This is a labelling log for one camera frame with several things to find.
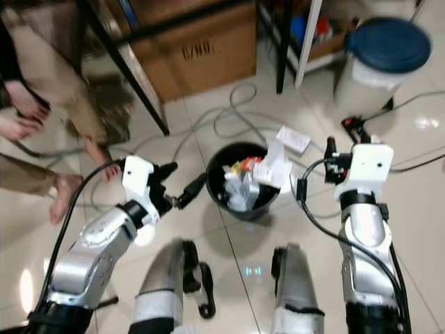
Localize black round rubbish bin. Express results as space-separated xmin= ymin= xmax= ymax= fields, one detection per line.
xmin=206 ymin=142 xmax=282 ymax=222

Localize white crumpled plastic trash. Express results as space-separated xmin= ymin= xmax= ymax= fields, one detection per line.
xmin=225 ymin=167 xmax=262 ymax=212

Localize white paper trash sheet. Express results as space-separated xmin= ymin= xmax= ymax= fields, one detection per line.
xmin=254 ymin=139 xmax=293 ymax=189

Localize white bin blue lid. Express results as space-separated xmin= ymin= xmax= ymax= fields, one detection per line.
xmin=334 ymin=17 xmax=432 ymax=118

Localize white socket box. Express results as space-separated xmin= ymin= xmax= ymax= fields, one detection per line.
xmin=276 ymin=125 xmax=312 ymax=154

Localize red snack wrapper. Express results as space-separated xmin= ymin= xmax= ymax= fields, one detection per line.
xmin=239 ymin=157 xmax=266 ymax=174

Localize silver robot left leg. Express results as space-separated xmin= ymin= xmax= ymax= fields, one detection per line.
xmin=129 ymin=239 xmax=216 ymax=334

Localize silver robot leg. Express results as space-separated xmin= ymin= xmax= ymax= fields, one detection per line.
xmin=129 ymin=239 xmax=216 ymax=334
xmin=271 ymin=244 xmax=326 ymax=334

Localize black table leg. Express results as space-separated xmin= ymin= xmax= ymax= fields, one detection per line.
xmin=275 ymin=0 xmax=294 ymax=95
xmin=78 ymin=0 xmax=172 ymax=136

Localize silver robot right leg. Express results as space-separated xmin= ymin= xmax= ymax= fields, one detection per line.
xmin=271 ymin=244 xmax=326 ymax=334

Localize blue container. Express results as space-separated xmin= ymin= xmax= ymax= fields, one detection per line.
xmin=290 ymin=14 xmax=307 ymax=44

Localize brown cardboard box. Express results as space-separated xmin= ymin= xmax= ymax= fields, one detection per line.
xmin=104 ymin=0 xmax=258 ymax=103

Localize barefoot person beige trousers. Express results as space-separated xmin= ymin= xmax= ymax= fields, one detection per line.
xmin=0 ymin=0 xmax=112 ymax=225

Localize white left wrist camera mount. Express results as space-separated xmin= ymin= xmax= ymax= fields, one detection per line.
xmin=122 ymin=155 xmax=159 ymax=213

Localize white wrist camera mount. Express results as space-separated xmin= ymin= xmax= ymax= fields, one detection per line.
xmin=122 ymin=155 xmax=159 ymax=213
xmin=350 ymin=143 xmax=394 ymax=197

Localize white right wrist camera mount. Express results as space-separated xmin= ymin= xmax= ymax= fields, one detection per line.
xmin=350 ymin=143 xmax=394 ymax=197

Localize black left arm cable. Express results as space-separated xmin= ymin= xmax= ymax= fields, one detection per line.
xmin=42 ymin=160 xmax=126 ymax=307

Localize white shelf frame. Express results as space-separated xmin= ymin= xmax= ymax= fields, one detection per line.
xmin=259 ymin=0 xmax=355 ymax=89

